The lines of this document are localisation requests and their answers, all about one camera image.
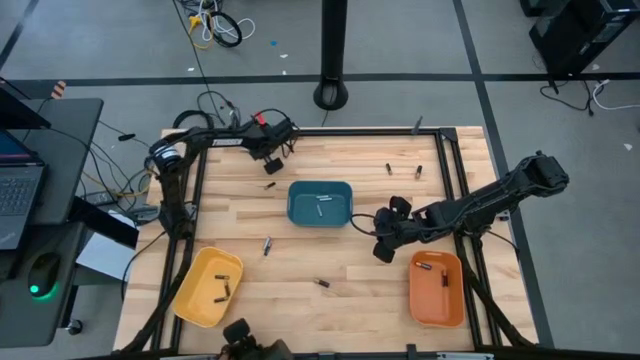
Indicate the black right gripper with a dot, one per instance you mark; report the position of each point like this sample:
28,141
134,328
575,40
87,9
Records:
420,222

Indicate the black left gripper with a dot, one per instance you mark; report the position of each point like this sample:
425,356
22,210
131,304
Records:
267,137

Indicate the copper black AA battery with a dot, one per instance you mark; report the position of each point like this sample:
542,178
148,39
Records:
322,283
423,265
444,278

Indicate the silver AAA battery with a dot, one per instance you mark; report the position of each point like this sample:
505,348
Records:
323,198
319,210

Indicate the orange plastic bin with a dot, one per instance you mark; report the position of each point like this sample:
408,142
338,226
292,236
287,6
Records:
430,305

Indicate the yellow plastic bin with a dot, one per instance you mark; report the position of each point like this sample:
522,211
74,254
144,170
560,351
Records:
200,305

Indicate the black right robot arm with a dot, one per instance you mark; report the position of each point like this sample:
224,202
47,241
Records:
500,192

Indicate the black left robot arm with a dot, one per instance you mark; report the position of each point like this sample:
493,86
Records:
200,136

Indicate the grey metal clamp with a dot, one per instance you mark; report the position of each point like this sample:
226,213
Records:
234,119
417,125

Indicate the teal plastic bin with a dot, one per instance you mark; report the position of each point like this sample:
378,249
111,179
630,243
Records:
305,215

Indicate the black pole with round base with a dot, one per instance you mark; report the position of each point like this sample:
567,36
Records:
334,50

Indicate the black robot gripper device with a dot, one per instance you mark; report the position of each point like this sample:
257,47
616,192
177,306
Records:
240,332

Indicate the black desk bar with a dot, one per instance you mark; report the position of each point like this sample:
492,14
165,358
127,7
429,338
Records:
105,222

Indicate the white grey box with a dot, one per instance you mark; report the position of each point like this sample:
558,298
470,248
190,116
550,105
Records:
107,257

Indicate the black side desk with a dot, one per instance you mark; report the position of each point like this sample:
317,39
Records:
70,150

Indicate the orange striped tape piece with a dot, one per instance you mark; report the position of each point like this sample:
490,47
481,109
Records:
58,89

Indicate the black computer tower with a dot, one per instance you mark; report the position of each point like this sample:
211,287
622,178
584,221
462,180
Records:
575,35

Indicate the black monitor back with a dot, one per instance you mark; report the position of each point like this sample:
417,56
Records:
20,112

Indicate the black laptop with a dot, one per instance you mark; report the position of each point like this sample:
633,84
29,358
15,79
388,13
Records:
20,195

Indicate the black computer mouse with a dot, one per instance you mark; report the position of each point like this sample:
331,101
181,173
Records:
44,272

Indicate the black caster wheel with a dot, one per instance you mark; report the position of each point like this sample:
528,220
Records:
75,327

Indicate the dark grey low desk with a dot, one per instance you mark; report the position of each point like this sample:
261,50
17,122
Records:
20,320

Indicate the black frame bracket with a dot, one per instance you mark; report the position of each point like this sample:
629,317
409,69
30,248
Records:
411,351

